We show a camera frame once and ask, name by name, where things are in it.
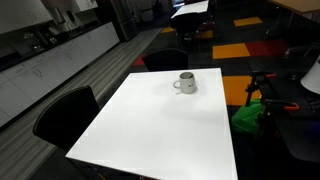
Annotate white ceramic mug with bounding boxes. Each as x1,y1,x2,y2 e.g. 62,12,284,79
172,71,198,95

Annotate coffee machine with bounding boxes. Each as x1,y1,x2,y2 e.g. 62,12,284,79
49,5,85,35

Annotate white kitchen base cabinets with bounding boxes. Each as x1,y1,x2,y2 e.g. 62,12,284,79
0,21,121,128

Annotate white wall cabinets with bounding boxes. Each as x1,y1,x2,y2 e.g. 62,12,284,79
0,0,54,35

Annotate white lamp shade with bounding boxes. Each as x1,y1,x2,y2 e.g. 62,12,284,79
300,54,320,96

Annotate green bag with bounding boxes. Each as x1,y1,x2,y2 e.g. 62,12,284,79
231,99,265,135

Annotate black side table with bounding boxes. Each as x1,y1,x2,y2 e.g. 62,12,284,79
264,71,320,164

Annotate black chair with rounded back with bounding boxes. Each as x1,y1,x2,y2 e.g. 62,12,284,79
142,48,190,72
32,85,101,152

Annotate wooden background table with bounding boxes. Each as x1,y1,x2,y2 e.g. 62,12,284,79
266,0,320,16

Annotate steel refrigerator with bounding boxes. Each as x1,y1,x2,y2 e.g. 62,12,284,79
109,0,140,43

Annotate white background table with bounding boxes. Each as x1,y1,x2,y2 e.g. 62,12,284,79
170,0,211,20

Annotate dark background chair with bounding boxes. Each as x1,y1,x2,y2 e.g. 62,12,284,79
172,12,202,38

